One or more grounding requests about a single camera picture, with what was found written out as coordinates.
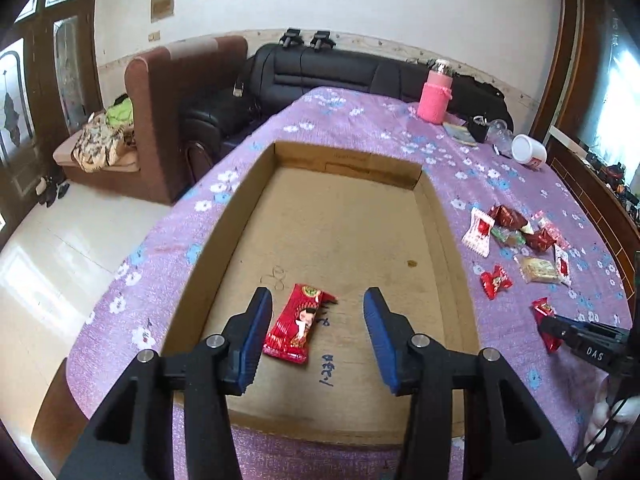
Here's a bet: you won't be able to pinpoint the long red cartoon snack packet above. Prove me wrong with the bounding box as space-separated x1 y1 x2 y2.
262 284 337 365

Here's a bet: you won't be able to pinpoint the small red twist candy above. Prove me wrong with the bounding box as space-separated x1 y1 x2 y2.
480 264 513 300

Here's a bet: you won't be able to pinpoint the beige cracker packet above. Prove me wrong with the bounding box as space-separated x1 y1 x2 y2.
514 255 560 284

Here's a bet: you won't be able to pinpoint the white red candy packet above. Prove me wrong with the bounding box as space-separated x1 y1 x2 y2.
461 208 495 258

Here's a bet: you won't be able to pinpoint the white red square packet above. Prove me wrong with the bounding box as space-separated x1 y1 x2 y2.
554 245 572 287

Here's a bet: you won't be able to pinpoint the dark red pyramid snack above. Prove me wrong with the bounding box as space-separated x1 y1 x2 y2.
524 228 555 252
488 205 528 231

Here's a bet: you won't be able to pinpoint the green clear candy wrapper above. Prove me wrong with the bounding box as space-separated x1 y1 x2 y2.
490 226 526 248

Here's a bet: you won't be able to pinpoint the pink long snack packet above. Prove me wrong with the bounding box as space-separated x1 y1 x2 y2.
532 210 572 250

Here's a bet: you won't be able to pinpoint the white gloved right hand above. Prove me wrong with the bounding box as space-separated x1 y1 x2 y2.
584 376 639 469

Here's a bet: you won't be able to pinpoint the shallow cardboard box tray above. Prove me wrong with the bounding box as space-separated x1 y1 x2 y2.
162 141 480 445

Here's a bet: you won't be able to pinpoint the purple floral tablecloth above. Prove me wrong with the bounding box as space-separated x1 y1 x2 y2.
66 88 631 479

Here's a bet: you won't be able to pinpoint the small booklet on table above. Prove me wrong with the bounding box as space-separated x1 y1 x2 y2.
442 122 477 146

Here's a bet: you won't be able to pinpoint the white plastic jar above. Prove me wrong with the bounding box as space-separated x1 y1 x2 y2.
511 134 547 170

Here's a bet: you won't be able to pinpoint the black small cup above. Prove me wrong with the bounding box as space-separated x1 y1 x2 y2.
466 116 488 143

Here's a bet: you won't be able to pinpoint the clear plastic bag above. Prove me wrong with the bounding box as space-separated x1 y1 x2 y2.
485 119 514 158

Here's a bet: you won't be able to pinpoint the pink sleeved water bottle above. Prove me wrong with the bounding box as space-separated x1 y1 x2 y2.
416 58 454 125

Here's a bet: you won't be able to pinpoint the wooden cabinet with mirror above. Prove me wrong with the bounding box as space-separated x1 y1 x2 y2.
529 0 639 304

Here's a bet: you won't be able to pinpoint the patterned clothes pile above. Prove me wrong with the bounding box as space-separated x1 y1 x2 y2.
72 94 136 174

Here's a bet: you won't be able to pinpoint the shoes on floor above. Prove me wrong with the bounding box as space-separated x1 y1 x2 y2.
35 176 70 208

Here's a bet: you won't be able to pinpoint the black leather sofa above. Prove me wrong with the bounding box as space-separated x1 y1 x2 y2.
179 44 513 182

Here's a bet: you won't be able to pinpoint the brown fabric armchair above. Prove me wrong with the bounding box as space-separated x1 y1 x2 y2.
54 36 248 205

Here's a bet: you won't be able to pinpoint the wooden glass door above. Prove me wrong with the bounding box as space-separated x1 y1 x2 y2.
1 0 102 242

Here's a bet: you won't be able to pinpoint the small wall plaque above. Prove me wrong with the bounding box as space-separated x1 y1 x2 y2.
150 0 175 23

